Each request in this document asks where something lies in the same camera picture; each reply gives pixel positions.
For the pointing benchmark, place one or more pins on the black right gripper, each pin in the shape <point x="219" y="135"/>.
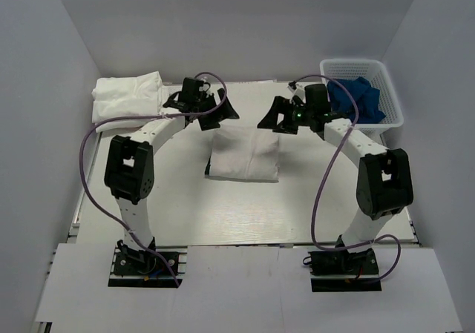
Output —
<point x="270" y="122"/>

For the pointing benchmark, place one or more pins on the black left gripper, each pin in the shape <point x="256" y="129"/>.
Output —
<point x="225" y="111"/>

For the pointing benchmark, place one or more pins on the white green raglan t-shirt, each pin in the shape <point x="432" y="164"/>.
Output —
<point x="244" y="154"/>

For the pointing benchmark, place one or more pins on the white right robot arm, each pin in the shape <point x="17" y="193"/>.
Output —
<point x="384" y="186"/>

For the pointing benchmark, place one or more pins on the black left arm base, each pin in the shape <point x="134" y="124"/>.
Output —
<point x="141" y="269"/>

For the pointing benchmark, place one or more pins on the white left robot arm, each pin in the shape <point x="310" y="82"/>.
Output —
<point x="129" y="172"/>

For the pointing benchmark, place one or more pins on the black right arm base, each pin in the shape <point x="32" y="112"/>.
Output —
<point x="343" y="271"/>

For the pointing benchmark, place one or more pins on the folded white t-shirt stack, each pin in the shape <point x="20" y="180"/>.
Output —
<point x="128" y="96"/>

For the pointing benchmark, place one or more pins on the white plastic basket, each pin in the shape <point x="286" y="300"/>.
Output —
<point x="375" y="72"/>

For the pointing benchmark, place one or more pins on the blue crumpled t-shirt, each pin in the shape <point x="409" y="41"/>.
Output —
<point x="365" y="96"/>

